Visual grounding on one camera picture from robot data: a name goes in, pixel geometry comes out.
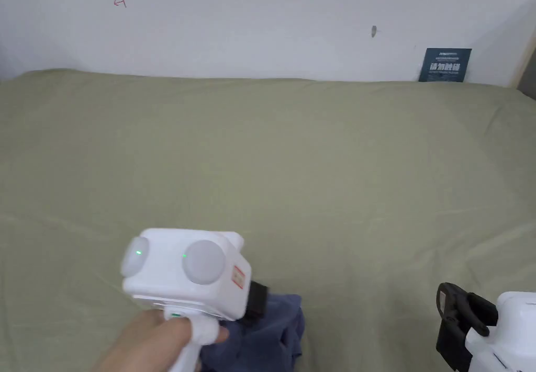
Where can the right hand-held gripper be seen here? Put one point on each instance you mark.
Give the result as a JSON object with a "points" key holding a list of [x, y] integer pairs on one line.
{"points": [[508, 338]]}

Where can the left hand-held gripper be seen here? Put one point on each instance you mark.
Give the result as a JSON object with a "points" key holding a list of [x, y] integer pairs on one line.
{"points": [[188, 280]]}

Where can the dark blue garment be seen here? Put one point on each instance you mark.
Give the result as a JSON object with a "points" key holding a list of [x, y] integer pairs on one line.
{"points": [[272, 340]]}

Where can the person's left hand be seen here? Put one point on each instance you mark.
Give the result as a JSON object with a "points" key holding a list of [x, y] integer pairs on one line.
{"points": [[138, 342]]}

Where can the bed with pale green sheet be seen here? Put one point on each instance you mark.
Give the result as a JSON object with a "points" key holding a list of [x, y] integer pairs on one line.
{"points": [[293, 158]]}

